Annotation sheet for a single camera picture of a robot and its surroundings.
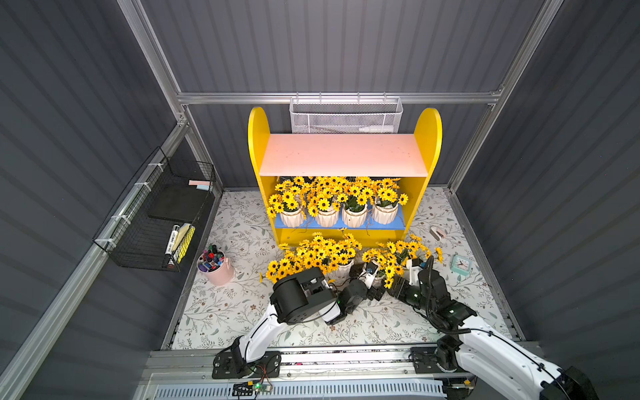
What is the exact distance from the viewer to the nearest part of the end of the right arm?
751 millimetres

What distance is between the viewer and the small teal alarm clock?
0.93 metres

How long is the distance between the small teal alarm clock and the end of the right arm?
295 mm
